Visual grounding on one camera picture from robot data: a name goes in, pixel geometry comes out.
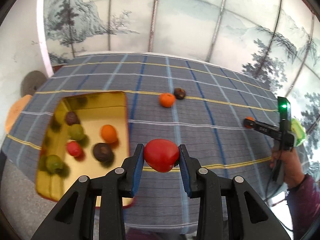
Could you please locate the brown mangosteen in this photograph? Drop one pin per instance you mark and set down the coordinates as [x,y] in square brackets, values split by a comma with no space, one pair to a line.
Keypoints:
[179,93]

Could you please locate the grey plaid tablecloth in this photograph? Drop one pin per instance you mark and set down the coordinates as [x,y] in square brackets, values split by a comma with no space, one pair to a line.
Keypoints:
[208,121]

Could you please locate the person's right hand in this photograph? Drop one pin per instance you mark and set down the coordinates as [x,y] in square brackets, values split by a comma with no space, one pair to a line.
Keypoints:
[293,173]

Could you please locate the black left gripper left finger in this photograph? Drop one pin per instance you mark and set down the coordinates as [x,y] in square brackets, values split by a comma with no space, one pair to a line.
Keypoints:
[73,215]

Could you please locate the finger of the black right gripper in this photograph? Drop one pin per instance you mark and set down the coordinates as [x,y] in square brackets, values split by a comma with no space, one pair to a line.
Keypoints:
[262,127]

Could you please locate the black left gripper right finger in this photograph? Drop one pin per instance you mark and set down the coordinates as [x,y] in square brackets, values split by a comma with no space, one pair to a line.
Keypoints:
[248,215]

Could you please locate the orange tangerine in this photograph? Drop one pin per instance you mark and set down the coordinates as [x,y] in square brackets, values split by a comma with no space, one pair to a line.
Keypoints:
[250,118]
[167,100]
[108,134]

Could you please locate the green fruit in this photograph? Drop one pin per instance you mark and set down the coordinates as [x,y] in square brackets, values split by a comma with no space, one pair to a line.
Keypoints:
[54,164]
[76,132]

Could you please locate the landscape painted folding screen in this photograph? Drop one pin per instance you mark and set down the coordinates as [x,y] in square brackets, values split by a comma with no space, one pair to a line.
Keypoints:
[274,41]

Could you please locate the gold and red toffee tin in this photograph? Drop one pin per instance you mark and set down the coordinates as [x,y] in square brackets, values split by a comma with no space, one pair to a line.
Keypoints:
[94,111]

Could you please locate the grey round cushion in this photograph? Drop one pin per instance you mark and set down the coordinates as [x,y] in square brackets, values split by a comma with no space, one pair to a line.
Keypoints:
[32,82]

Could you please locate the purple sleeved forearm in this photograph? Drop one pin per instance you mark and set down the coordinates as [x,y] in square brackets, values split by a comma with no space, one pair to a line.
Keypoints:
[303,201]

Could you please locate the red fruit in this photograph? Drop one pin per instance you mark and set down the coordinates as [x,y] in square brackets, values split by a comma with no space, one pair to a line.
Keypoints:
[161,154]
[74,149]

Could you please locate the orange round cushion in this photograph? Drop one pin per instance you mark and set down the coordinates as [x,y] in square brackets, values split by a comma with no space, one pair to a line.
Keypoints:
[15,111]

